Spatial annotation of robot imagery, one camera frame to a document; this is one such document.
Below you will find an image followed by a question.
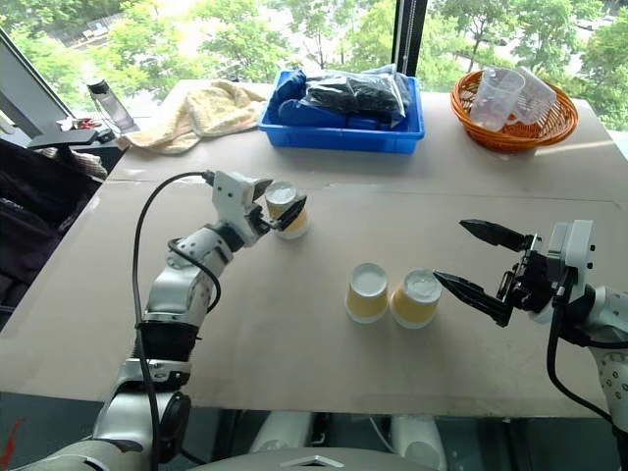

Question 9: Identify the clear bottle with black cap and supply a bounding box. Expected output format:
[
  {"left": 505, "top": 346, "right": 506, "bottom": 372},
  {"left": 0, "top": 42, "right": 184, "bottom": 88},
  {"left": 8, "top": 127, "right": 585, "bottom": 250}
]
[{"left": 85, "top": 77, "right": 136, "bottom": 135}]

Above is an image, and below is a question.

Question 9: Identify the bag of blue items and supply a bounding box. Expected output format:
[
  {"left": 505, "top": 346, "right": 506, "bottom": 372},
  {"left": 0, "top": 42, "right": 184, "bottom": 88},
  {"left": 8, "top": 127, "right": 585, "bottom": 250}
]
[{"left": 267, "top": 68, "right": 389, "bottom": 131}]

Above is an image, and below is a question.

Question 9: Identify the yellow white paper cup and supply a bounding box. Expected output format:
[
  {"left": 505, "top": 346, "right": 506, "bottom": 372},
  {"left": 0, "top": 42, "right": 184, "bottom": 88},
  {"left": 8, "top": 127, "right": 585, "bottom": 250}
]
[
  {"left": 264, "top": 181, "right": 311, "bottom": 241},
  {"left": 343, "top": 262, "right": 391, "bottom": 325},
  {"left": 389, "top": 267, "right": 444, "bottom": 331}
]

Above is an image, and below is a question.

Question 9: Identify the dark bag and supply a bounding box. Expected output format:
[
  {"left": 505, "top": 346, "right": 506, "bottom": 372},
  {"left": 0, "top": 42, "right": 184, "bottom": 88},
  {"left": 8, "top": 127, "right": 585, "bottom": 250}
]
[{"left": 0, "top": 138, "right": 109, "bottom": 318}]

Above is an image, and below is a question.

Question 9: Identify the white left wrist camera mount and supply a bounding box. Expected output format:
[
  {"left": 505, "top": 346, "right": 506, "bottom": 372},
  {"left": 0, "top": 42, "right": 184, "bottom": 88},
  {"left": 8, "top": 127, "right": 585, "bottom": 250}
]
[{"left": 210, "top": 170, "right": 264, "bottom": 247}]

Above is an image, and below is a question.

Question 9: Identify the grey robot torso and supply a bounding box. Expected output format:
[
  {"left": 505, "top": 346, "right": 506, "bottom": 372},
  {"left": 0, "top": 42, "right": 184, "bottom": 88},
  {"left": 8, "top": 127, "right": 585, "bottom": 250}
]
[{"left": 185, "top": 445, "right": 443, "bottom": 471}]

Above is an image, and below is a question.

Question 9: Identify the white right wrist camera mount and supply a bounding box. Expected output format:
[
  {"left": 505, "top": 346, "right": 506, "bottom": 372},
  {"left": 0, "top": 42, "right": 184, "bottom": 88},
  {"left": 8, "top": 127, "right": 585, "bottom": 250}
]
[{"left": 529, "top": 219, "right": 599, "bottom": 325}]

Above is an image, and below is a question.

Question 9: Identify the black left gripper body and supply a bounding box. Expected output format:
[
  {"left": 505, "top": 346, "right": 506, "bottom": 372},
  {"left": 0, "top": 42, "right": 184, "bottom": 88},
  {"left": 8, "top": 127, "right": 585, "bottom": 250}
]
[{"left": 244, "top": 203, "right": 280, "bottom": 235}]

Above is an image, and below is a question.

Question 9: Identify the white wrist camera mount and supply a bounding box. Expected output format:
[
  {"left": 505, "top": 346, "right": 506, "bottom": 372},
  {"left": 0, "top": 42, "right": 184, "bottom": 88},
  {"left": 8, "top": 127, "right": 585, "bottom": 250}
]
[
  {"left": 210, "top": 170, "right": 264, "bottom": 247},
  {"left": 529, "top": 219, "right": 599, "bottom": 325}
]

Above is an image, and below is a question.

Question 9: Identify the clear plastic measuring cup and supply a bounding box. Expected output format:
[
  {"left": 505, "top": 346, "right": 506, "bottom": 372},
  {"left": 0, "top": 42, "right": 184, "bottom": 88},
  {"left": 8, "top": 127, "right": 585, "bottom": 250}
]
[
  {"left": 509, "top": 65, "right": 559, "bottom": 127},
  {"left": 469, "top": 67, "right": 528, "bottom": 133}
]

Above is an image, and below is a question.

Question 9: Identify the black side shelf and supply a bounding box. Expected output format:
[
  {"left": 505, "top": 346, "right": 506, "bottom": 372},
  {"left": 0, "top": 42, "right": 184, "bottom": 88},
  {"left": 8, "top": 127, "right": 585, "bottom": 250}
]
[{"left": 26, "top": 127, "right": 123, "bottom": 149}]

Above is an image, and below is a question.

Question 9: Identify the cream yellow towel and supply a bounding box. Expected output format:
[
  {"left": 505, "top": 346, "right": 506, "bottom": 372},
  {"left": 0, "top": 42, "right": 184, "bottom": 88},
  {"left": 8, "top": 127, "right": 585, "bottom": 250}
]
[{"left": 117, "top": 79, "right": 269, "bottom": 156}]

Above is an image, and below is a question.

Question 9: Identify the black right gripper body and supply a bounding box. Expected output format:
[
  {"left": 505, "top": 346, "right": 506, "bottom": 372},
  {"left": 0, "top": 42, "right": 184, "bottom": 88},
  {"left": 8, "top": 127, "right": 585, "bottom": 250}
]
[{"left": 496, "top": 234, "right": 566, "bottom": 315}]

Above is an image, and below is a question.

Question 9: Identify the blue plastic bin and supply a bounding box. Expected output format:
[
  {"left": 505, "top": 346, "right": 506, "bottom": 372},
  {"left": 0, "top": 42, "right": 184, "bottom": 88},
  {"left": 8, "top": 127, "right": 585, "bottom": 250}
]
[{"left": 257, "top": 69, "right": 426, "bottom": 155}]

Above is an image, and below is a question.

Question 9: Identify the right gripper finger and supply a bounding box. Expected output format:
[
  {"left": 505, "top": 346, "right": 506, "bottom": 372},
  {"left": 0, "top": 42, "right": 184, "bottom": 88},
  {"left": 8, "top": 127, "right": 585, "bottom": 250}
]
[
  {"left": 458, "top": 218, "right": 530, "bottom": 253},
  {"left": 432, "top": 269, "right": 516, "bottom": 329}
]

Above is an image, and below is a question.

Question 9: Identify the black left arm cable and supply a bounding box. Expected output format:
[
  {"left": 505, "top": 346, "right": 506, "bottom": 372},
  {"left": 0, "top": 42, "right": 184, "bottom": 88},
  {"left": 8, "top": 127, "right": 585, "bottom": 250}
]
[{"left": 131, "top": 170, "right": 223, "bottom": 471}]

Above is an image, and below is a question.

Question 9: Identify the white robot leg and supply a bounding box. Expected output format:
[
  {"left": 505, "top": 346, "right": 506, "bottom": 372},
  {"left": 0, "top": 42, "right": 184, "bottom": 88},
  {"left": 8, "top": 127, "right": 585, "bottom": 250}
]
[
  {"left": 247, "top": 410, "right": 315, "bottom": 455},
  {"left": 389, "top": 414, "right": 448, "bottom": 471}
]

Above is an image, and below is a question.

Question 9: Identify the black window pillar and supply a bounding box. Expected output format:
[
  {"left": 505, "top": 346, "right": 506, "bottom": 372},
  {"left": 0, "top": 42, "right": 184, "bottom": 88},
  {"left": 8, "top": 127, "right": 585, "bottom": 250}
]
[{"left": 391, "top": 0, "right": 434, "bottom": 79}]

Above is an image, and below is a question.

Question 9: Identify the orange wicker basket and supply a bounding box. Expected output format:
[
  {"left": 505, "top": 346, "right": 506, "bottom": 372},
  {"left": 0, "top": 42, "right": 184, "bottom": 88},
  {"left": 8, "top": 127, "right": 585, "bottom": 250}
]
[{"left": 449, "top": 69, "right": 581, "bottom": 155}]

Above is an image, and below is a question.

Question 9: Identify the bag of black items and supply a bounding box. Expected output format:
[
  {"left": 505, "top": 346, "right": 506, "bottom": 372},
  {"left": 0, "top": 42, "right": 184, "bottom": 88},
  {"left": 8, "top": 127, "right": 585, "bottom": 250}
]
[{"left": 303, "top": 65, "right": 411, "bottom": 131}]

